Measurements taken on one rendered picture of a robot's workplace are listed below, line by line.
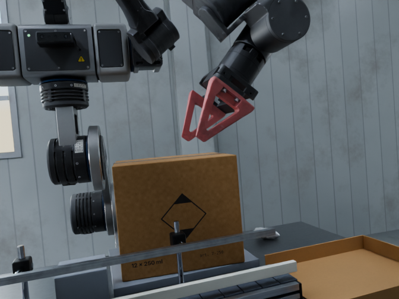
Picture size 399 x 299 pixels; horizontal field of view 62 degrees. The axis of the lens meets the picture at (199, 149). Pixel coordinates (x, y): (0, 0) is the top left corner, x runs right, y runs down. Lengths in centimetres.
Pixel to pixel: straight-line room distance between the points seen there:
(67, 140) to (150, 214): 37
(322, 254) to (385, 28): 352
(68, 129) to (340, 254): 82
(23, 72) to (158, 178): 50
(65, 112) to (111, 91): 204
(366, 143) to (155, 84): 228
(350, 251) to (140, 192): 58
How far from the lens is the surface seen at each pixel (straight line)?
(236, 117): 44
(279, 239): 111
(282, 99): 343
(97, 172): 99
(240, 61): 49
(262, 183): 333
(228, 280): 65
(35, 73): 106
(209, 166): 81
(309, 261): 93
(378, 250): 101
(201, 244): 69
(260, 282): 70
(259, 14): 46
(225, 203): 83
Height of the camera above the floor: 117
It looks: 2 degrees down
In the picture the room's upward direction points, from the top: 5 degrees counter-clockwise
